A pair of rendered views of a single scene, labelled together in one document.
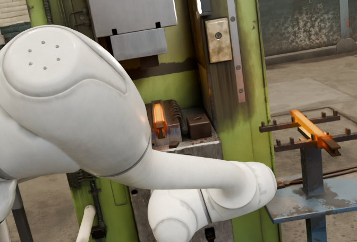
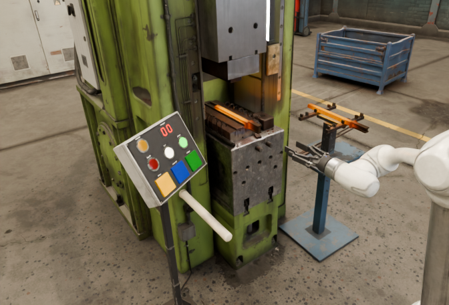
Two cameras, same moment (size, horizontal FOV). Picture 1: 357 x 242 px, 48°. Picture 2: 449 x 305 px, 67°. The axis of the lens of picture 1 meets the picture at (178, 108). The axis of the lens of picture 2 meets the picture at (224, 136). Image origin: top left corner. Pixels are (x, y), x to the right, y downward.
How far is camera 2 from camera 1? 115 cm
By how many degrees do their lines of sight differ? 32
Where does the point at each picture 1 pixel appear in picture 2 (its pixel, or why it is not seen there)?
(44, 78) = not seen: outside the picture
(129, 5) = (242, 37)
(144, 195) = (240, 174)
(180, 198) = (369, 170)
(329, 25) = not seen: hidden behind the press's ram
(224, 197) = (392, 165)
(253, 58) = (286, 70)
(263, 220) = not seen: hidden behind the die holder
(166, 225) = (373, 185)
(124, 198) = (204, 178)
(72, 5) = (186, 33)
